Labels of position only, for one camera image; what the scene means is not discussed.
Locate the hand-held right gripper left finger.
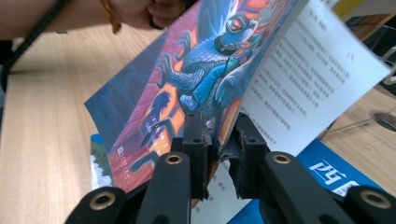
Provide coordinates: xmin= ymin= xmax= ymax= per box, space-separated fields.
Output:
xmin=172 ymin=109 xmax=215 ymax=200

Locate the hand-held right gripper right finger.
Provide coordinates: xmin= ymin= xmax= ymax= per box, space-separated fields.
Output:
xmin=219 ymin=112 xmax=271 ymax=201

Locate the red and blue illustrated book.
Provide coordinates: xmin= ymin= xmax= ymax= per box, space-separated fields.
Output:
xmin=83 ymin=0 xmax=392 ymax=224

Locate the blue landscape cover book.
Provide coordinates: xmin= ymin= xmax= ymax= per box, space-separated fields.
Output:
xmin=90 ymin=133 xmax=385 ymax=224

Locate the dark round disc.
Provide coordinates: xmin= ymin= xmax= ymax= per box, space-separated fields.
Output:
xmin=371 ymin=110 xmax=396 ymax=133

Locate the red and orange braided bracelet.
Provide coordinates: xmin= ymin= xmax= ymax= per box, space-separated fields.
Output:
xmin=99 ymin=0 xmax=122 ymax=35

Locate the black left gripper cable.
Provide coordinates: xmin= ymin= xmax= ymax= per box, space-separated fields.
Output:
xmin=0 ymin=0 xmax=71 ymax=93

